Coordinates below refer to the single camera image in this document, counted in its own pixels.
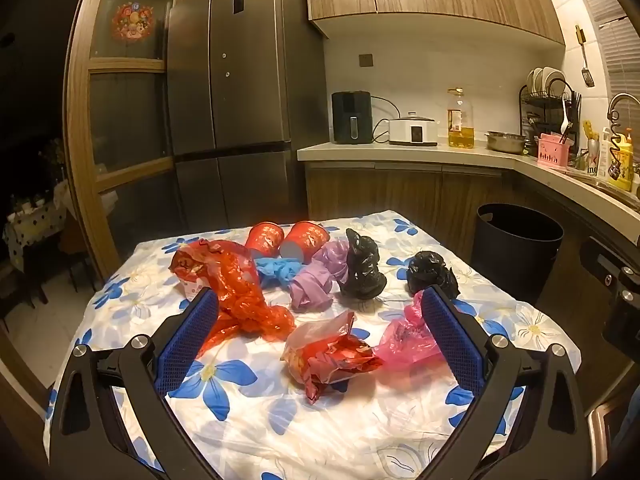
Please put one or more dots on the purple plastic bag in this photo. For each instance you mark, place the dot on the purple plastic bag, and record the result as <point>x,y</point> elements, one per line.
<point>332,257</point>
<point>310,290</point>

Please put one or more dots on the squat black plastic bag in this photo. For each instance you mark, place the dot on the squat black plastic bag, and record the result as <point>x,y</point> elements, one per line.
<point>430,272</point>

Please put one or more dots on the yellow detergent bottle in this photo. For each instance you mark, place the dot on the yellow detergent bottle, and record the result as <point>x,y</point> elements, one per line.
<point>625,175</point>

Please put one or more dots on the pink utensil holder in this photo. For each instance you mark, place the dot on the pink utensil holder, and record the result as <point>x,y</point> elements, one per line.
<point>552,152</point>

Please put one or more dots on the white rice cooker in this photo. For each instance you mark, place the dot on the white rice cooker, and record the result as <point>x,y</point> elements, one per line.
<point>412,132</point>

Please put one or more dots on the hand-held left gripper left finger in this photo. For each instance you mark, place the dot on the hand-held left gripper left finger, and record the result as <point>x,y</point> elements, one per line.
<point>187,340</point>

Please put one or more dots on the steel mixing bowl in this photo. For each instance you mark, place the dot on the steel mixing bowl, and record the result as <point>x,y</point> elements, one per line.
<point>505,142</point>

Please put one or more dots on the kitchen counter with wooden cabinets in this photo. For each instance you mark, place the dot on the kitchen counter with wooden cabinets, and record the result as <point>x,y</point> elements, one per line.
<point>400,190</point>

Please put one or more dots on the red plastic bag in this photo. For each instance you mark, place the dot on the red plastic bag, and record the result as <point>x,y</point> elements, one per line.
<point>235,290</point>

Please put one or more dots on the tall black plastic bag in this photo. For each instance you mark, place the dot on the tall black plastic bag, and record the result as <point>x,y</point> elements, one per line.
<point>362,265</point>

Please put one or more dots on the cooking oil bottle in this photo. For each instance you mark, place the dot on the cooking oil bottle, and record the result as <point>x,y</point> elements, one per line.
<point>461,130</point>

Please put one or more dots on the steel kitchen faucet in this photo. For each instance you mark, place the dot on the steel kitchen faucet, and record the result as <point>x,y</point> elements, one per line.
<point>620,96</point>

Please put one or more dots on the dark wall socket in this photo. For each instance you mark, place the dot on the dark wall socket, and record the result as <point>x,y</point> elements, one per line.
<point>366,60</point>

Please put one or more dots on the black trash bin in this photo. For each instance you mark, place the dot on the black trash bin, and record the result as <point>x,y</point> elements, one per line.
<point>515,260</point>

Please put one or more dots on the red paper cup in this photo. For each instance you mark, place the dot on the red paper cup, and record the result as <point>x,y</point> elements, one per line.
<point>262,240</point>
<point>305,240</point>

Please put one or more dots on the polka dot tablecloth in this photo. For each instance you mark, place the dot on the polka dot tablecloth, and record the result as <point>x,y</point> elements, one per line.
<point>30,225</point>

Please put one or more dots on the beer can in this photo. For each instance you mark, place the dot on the beer can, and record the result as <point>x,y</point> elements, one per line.
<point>592,160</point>

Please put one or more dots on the window blinds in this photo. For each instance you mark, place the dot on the window blinds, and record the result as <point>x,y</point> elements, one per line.
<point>615,35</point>

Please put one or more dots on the white soap bottle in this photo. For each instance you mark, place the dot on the white soap bottle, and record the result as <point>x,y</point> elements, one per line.
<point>604,155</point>

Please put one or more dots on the red round door decoration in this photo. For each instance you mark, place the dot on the red round door decoration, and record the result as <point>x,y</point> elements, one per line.
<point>131,21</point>

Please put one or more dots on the clear bag with red wrapper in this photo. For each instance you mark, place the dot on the clear bag with red wrapper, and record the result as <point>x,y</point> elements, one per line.
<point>330,355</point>

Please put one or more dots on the hanging slotted spatula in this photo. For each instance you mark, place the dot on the hanging slotted spatula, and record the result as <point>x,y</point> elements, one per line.
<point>587,77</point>

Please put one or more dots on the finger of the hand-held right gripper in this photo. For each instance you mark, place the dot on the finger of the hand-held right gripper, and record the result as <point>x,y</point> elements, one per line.
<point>600,260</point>

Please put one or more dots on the black dish rack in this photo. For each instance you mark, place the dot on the black dish rack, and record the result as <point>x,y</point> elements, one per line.
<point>530,110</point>

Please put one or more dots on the floral tablecloth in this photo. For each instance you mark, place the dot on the floral tablecloth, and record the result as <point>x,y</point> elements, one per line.
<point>300,435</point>

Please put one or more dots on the wooden glass door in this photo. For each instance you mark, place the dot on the wooden glass door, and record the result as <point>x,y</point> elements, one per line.
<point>127,110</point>

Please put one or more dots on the pink plastic bag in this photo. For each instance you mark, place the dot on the pink plastic bag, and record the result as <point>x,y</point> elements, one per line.
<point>405,340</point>

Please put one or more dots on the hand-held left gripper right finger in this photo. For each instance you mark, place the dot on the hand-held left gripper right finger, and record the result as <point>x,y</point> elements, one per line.
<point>452,335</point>

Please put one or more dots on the blue plastic bag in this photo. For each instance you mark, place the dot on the blue plastic bag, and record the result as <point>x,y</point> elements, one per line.
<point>277,270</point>

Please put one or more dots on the white plastic ladle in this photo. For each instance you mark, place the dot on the white plastic ladle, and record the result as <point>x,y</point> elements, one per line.
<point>565,117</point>

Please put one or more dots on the white plate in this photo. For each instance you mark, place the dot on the white plate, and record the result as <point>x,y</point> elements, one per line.
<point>554,80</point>
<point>536,80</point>

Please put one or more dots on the black air fryer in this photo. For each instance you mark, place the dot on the black air fryer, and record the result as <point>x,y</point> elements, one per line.
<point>351,115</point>

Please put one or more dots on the grey refrigerator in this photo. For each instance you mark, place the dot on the grey refrigerator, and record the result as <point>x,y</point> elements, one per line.
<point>250,85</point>

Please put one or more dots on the pink patterned paper cup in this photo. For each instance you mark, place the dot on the pink patterned paper cup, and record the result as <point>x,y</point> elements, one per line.
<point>192,291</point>

